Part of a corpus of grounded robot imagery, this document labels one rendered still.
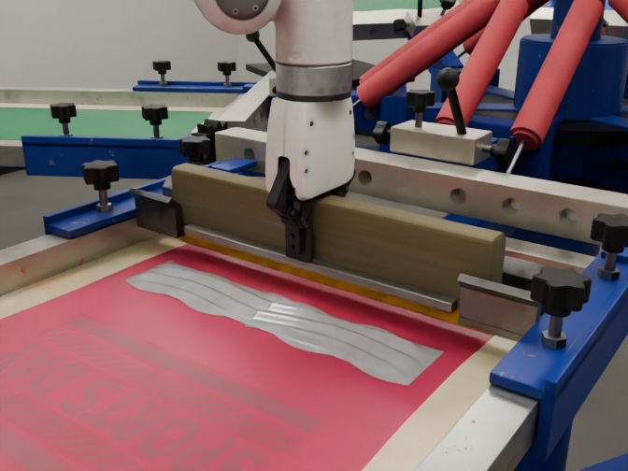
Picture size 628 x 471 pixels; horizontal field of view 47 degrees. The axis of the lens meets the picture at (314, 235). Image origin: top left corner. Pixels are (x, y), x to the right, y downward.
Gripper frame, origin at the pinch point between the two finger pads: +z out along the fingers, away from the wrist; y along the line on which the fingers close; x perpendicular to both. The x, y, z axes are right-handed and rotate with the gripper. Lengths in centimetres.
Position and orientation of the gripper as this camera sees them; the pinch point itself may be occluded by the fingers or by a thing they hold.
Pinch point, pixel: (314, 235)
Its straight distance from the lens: 76.5
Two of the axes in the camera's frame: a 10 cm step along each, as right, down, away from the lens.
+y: -5.9, 2.9, -7.5
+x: 8.1, 2.1, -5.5
